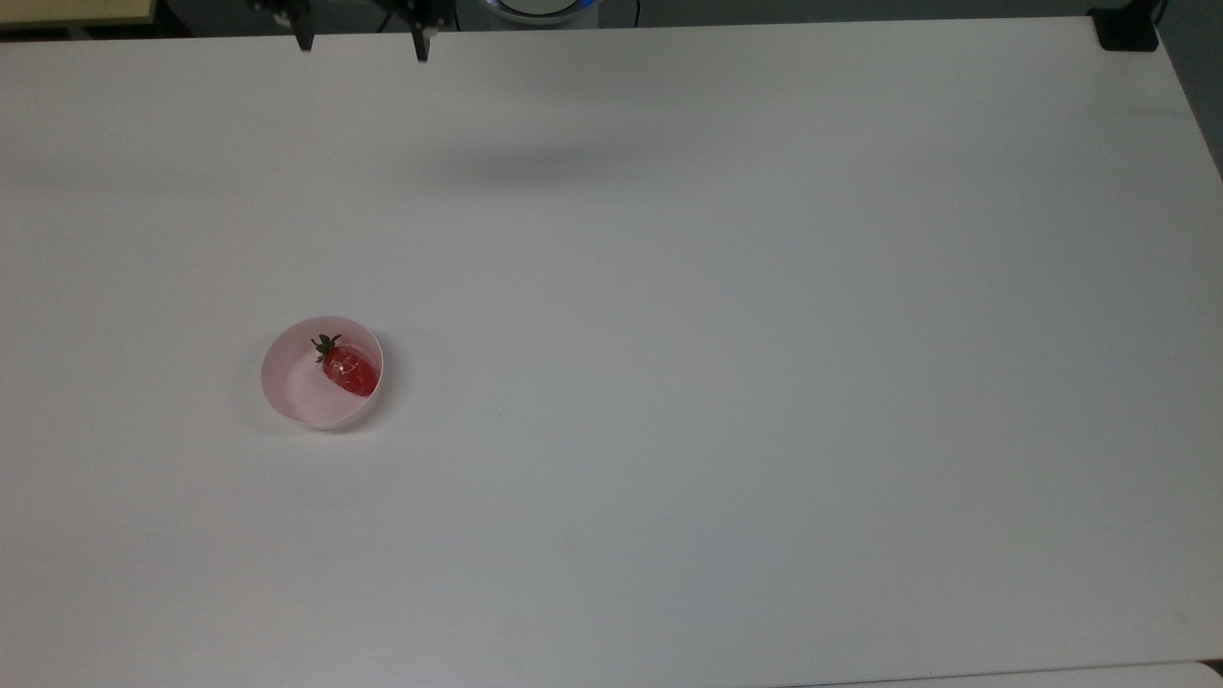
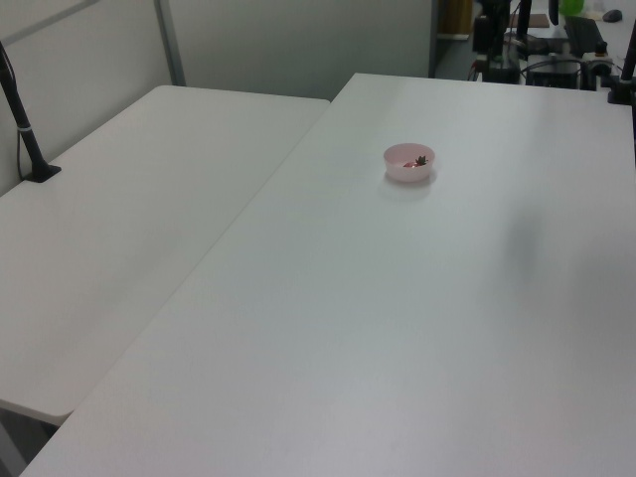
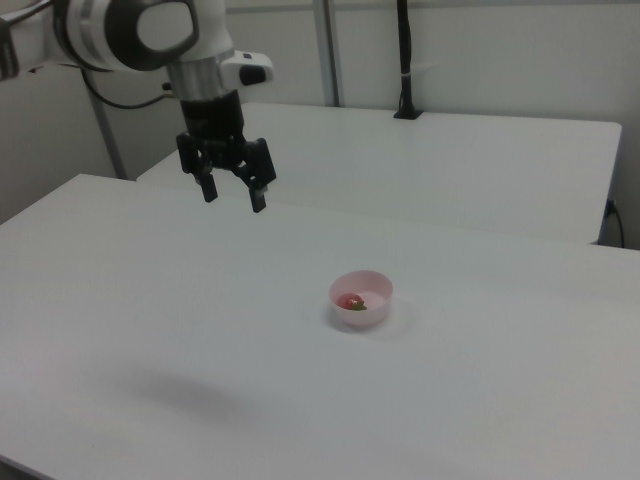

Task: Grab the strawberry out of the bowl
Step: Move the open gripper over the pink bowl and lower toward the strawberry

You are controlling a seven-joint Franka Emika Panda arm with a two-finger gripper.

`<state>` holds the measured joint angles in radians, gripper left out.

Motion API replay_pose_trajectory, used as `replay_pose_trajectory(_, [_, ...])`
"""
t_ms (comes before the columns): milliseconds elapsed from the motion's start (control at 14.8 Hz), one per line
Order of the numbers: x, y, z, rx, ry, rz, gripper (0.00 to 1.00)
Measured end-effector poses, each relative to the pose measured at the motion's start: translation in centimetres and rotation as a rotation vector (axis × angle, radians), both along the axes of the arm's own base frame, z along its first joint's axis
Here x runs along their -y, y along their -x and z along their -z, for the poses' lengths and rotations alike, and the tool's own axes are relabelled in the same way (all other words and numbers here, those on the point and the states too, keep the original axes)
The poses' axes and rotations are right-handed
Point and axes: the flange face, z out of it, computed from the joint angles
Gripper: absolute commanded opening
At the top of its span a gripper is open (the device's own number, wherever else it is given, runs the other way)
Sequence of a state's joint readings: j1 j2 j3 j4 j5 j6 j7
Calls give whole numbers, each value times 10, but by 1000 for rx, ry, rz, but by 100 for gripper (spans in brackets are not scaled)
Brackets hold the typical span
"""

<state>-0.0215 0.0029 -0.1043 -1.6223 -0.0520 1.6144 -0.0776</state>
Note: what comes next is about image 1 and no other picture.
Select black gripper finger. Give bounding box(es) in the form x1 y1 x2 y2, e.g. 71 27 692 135
250 0 316 54
382 0 456 64

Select red strawberry with green leaves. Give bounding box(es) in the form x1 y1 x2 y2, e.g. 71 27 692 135
311 333 381 398

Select pale pink bowl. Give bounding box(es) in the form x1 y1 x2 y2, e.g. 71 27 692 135
261 316 385 430

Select yellow wooden desk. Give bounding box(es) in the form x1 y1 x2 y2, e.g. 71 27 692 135
0 0 158 29

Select black table clamp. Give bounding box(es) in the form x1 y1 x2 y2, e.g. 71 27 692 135
1087 0 1169 54

